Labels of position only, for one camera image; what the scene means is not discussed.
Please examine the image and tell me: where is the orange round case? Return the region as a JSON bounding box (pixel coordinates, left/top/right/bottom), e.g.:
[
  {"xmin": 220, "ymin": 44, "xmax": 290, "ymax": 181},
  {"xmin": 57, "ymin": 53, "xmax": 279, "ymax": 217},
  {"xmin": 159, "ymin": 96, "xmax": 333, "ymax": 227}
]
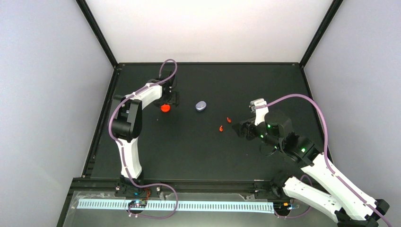
[{"xmin": 160, "ymin": 104, "xmax": 171, "ymax": 113}]

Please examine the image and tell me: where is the lavender earbud charging case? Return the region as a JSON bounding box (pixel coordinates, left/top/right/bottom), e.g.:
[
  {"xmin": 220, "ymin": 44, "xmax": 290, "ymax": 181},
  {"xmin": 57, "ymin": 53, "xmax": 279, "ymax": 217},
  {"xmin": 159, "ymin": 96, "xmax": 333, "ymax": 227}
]
[{"xmin": 195, "ymin": 101, "xmax": 207, "ymax": 112}]

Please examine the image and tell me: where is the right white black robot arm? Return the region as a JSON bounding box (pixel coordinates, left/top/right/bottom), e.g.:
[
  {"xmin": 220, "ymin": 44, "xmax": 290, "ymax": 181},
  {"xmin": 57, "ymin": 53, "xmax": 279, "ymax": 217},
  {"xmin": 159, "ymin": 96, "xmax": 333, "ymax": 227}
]
[{"xmin": 232, "ymin": 112, "xmax": 390, "ymax": 227}]

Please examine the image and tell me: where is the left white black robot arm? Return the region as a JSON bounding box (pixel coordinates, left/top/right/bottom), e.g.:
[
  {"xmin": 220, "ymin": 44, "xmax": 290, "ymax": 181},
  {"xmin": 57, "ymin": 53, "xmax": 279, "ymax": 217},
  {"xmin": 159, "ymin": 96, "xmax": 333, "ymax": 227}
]
[{"xmin": 108, "ymin": 76, "xmax": 179, "ymax": 188}]

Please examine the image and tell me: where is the right circuit board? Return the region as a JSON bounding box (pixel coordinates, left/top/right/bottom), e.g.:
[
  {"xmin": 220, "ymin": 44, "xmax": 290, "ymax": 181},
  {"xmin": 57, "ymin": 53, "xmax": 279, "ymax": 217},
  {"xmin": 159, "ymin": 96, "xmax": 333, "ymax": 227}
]
[{"xmin": 273, "ymin": 202, "xmax": 299, "ymax": 210}]

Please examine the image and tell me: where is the circuit board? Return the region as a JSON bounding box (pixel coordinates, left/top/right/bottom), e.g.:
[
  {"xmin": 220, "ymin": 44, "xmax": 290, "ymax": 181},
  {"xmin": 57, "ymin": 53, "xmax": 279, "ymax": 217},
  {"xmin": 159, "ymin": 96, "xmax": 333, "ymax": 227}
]
[
  {"xmin": 128, "ymin": 200, "xmax": 147, "ymax": 209},
  {"xmin": 273, "ymin": 202, "xmax": 299, "ymax": 210}
]

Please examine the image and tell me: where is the left circuit board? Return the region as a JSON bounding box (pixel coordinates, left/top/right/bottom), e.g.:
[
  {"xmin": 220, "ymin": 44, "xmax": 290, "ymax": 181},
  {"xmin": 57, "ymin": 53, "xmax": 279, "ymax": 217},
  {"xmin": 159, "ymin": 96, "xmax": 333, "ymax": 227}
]
[{"xmin": 128, "ymin": 200, "xmax": 147, "ymax": 209}]

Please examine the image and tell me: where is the clear plastic sheet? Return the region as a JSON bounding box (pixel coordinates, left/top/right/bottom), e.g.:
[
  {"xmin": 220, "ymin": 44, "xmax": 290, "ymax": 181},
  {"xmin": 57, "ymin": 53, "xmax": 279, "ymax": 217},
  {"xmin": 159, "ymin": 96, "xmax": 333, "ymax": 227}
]
[{"xmin": 66, "ymin": 191, "xmax": 292, "ymax": 221}]

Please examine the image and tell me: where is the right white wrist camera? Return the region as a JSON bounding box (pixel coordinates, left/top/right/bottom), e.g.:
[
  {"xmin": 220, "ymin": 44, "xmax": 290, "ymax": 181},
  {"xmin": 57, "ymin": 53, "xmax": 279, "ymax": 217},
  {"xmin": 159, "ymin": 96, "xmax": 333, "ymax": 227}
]
[{"xmin": 249, "ymin": 98, "xmax": 269, "ymax": 126}]

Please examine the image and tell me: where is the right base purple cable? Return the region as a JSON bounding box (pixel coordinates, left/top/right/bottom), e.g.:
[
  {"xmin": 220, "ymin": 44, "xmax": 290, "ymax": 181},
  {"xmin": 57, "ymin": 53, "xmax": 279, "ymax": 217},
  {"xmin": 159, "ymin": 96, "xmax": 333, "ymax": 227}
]
[{"xmin": 274, "ymin": 175, "xmax": 314, "ymax": 219}]

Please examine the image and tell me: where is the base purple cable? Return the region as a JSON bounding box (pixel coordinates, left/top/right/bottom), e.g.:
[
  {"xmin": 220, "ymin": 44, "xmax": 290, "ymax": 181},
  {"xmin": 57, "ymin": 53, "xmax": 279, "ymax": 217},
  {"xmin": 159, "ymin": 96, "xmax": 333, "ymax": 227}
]
[
  {"xmin": 125, "ymin": 183, "xmax": 179, "ymax": 220},
  {"xmin": 274, "ymin": 175, "xmax": 314, "ymax": 219}
]

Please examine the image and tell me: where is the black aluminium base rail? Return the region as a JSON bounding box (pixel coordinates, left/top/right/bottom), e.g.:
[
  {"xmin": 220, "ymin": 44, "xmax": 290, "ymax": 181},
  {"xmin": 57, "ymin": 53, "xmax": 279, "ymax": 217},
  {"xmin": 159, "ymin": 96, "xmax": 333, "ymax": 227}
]
[{"xmin": 70, "ymin": 178, "xmax": 271, "ymax": 193}]

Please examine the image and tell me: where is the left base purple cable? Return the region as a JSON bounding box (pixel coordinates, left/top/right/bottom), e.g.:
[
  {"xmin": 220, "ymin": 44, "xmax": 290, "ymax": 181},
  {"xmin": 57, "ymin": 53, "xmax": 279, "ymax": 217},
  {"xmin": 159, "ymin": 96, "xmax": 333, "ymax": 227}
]
[{"xmin": 125, "ymin": 183, "xmax": 179, "ymax": 220}]

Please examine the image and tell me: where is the light blue slotted cable duct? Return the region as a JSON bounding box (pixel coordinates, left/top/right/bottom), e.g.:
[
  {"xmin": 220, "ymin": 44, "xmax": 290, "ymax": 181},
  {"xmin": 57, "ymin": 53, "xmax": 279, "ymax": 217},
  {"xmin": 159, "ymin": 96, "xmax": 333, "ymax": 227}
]
[{"xmin": 75, "ymin": 199, "xmax": 274, "ymax": 214}]

